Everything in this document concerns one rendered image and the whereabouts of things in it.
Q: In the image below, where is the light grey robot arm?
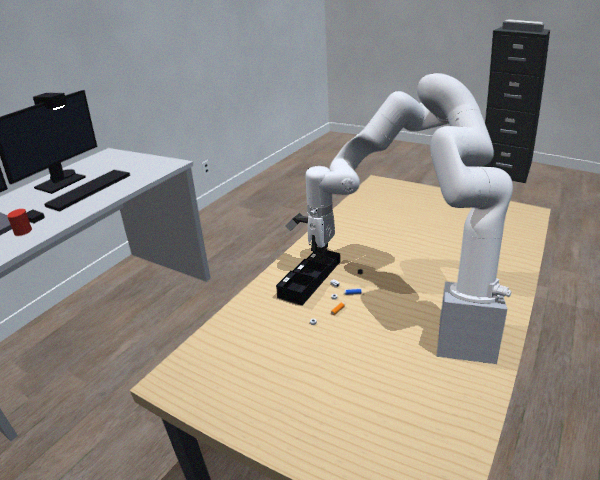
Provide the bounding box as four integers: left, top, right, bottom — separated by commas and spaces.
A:
306, 74, 513, 303

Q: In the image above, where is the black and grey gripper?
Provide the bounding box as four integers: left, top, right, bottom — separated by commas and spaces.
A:
307, 212, 335, 262

